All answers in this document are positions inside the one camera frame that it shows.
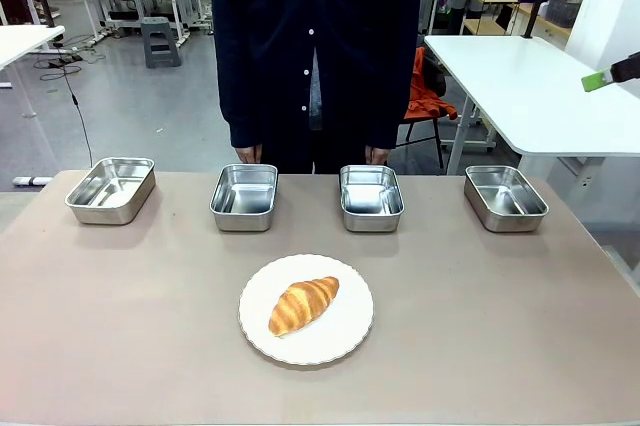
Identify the golden croissant bread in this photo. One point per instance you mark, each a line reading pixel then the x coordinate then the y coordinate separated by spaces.
pixel 302 305

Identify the rectangular stainless steel container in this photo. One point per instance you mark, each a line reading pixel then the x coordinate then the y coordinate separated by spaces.
pixel 370 198
pixel 111 190
pixel 244 204
pixel 504 198

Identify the person's left hand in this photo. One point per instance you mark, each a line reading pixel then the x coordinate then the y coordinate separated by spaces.
pixel 376 154

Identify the person's right hand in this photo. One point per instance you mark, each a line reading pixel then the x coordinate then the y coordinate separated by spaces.
pixel 249 153

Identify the large white side table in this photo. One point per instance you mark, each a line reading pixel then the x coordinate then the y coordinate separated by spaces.
pixel 540 96

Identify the grey plastic crate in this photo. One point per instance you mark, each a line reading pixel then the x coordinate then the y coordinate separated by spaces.
pixel 562 8

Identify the wooden shelf rack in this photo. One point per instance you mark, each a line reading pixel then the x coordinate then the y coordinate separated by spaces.
pixel 510 11

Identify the black chair with orange cloth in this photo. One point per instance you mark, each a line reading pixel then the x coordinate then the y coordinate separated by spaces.
pixel 425 96

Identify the person in dark cardigan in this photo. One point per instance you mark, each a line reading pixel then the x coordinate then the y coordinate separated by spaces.
pixel 280 46

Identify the white scalloped plate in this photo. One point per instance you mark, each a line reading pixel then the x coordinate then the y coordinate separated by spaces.
pixel 340 331

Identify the grey plastic step stool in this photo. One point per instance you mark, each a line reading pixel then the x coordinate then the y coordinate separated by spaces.
pixel 160 41

